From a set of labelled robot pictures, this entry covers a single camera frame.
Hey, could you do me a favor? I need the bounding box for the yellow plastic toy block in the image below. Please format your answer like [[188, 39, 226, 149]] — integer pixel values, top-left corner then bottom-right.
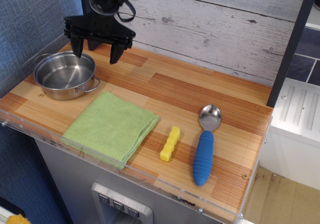
[[159, 126, 181, 161]]

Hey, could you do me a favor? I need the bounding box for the dark vertical post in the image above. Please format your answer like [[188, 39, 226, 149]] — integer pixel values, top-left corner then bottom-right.
[[266, 0, 314, 108]]

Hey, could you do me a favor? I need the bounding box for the yellow object bottom left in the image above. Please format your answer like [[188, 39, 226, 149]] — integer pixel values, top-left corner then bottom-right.
[[6, 214, 31, 224]]

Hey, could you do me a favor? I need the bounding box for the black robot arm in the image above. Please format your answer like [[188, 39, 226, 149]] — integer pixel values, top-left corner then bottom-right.
[[64, 0, 136, 64]]

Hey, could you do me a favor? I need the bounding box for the green folded cloth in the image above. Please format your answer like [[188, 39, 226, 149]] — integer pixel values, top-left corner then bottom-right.
[[61, 92, 159, 170]]

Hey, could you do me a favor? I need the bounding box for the silver metal pan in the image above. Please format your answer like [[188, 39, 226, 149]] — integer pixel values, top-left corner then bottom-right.
[[33, 51, 101, 100]]

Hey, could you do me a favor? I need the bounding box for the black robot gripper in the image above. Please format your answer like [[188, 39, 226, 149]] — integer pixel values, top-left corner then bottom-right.
[[64, 12, 136, 64]]

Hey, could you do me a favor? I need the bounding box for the blue handled metal spoon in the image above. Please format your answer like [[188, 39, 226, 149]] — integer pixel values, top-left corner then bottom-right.
[[192, 104, 222, 186]]

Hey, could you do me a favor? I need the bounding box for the white ridged cabinet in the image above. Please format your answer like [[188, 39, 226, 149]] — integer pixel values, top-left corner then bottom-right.
[[259, 78, 320, 189]]

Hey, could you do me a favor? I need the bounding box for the silver button control panel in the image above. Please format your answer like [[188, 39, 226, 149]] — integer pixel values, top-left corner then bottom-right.
[[91, 182, 154, 223]]

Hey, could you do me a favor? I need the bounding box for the clear acrylic table guard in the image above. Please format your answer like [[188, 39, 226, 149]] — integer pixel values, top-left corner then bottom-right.
[[0, 111, 263, 223]]

